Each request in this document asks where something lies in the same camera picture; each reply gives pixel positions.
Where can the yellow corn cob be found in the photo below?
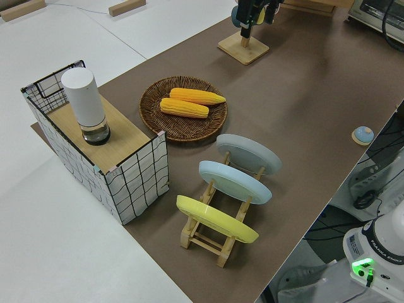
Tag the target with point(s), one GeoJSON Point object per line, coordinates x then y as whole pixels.
{"type": "Point", "coordinates": [183, 108]}
{"type": "Point", "coordinates": [197, 95]}

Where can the brown table mat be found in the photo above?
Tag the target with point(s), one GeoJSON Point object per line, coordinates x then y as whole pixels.
{"type": "Point", "coordinates": [300, 94]}

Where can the white cylindrical dispenser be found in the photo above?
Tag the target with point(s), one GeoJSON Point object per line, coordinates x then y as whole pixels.
{"type": "Point", "coordinates": [83, 101]}

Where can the wooden mug tree stand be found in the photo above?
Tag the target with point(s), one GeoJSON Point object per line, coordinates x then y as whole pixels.
{"type": "Point", "coordinates": [244, 50]}

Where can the grey plate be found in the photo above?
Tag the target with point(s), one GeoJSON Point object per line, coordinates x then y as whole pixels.
{"type": "Point", "coordinates": [249, 153]}

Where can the teal mug yellow inside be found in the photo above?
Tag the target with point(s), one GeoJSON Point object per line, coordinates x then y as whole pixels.
{"type": "Point", "coordinates": [235, 17]}

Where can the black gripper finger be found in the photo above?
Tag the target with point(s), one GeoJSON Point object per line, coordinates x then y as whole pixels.
{"type": "Point", "coordinates": [272, 15]}
{"type": "Point", "coordinates": [246, 31]}

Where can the light wooden block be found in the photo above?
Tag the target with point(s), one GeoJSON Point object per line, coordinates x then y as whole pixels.
{"type": "Point", "coordinates": [126, 8]}
{"type": "Point", "coordinates": [19, 11]}

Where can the wooden dish rack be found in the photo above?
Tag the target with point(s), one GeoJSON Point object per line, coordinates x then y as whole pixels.
{"type": "Point", "coordinates": [205, 243]}

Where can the light blue plate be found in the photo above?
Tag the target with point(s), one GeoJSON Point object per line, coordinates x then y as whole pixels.
{"type": "Point", "coordinates": [233, 181]}

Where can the wooden drawer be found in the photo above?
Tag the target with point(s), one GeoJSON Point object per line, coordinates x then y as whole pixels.
{"type": "Point", "coordinates": [311, 8]}

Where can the cream toaster oven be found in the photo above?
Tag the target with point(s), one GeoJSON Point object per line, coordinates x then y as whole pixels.
{"type": "Point", "coordinates": [369, 14]}

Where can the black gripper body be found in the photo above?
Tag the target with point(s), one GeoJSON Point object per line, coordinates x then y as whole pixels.
{"type": "Point", "coordinates": [249, 12]}

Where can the brown wicker basket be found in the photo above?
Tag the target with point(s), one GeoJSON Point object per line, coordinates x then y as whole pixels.
{"type": "Point", "coordinates": [186, 127]}

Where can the yellow plate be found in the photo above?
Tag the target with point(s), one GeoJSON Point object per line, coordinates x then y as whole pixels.
{"type": "Point", "coordinates": [214, 217]}

